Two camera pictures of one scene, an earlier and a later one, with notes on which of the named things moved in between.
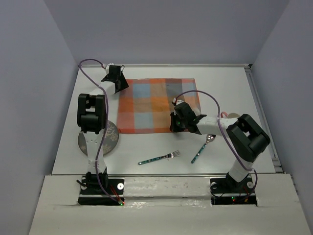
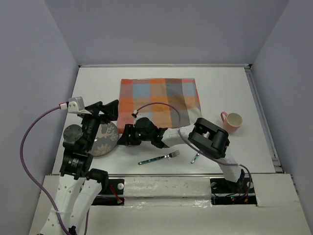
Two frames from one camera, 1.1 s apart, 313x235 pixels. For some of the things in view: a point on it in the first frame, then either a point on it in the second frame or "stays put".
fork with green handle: [172, 154] stays put
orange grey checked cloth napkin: [145, 105] stays put
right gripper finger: [175, 126] to [129, 138]
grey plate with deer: [110, 140] stays put
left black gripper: [123, 84] to [111, 111]
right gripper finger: [174, 117] to [129, 131]
